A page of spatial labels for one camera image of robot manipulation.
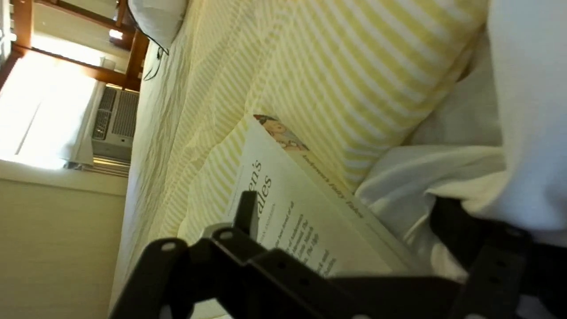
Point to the white pillow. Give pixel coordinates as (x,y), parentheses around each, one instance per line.
(156,18)

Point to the white crumpled blanket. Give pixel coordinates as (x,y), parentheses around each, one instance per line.
(519,117)

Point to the yellow striped bed sheet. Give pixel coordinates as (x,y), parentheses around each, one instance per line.
(188,135)

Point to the white paperback book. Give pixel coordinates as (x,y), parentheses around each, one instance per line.
(307,201)

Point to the white window air conditioner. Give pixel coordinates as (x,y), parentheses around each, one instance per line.
(115,121)

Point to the dark wooden headboard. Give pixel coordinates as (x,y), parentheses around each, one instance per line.
(133,59)

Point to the yellow striped pillow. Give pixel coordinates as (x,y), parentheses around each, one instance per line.
(365,77)

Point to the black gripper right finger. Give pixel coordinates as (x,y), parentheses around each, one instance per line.
(489,266)

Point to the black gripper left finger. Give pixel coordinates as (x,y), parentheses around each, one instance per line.
(236,277)

